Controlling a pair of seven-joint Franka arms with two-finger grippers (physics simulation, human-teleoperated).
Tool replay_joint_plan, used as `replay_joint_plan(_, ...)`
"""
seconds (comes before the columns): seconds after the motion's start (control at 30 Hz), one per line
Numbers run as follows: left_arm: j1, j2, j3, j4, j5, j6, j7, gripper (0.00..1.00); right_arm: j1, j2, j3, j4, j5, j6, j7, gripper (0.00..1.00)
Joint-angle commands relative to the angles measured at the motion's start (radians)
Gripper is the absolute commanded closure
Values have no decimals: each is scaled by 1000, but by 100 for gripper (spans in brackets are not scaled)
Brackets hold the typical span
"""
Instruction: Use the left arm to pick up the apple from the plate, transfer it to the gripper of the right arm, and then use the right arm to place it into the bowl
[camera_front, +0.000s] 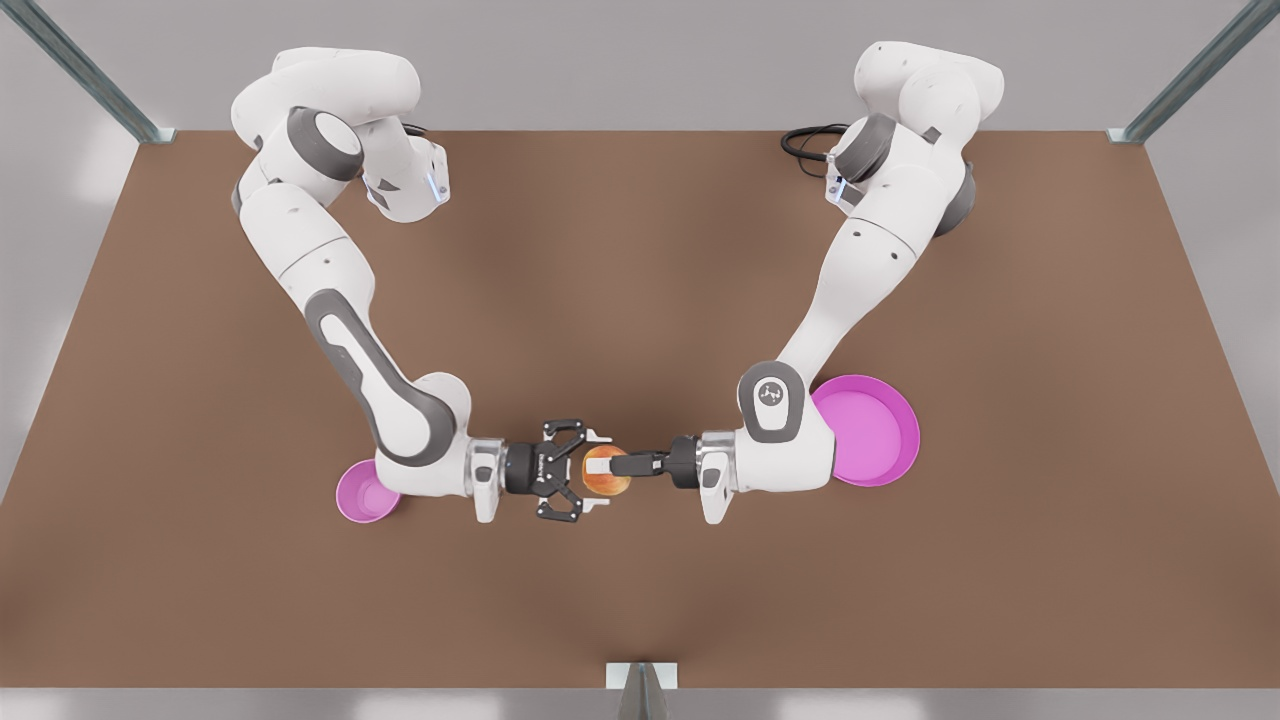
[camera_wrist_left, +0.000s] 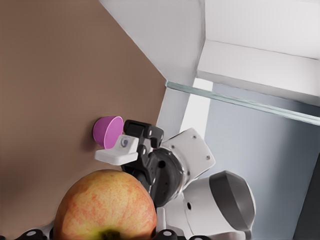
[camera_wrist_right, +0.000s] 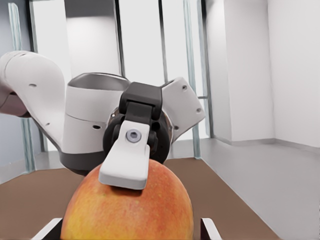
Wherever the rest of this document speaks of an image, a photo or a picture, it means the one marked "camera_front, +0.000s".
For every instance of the red yellow apple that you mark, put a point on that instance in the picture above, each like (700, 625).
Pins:
(604, 487)

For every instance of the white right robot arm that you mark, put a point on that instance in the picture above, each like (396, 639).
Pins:
(310, 250)

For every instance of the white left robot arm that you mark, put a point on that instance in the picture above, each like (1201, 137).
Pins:
(860, 270)

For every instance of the pink bowl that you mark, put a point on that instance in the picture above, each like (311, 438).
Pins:
(360, 495)

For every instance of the pink plate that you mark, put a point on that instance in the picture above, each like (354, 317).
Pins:
(870, 430)

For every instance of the silver frame post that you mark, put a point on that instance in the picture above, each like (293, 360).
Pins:
(1195, 70)
(80, 70)
(640, 690)

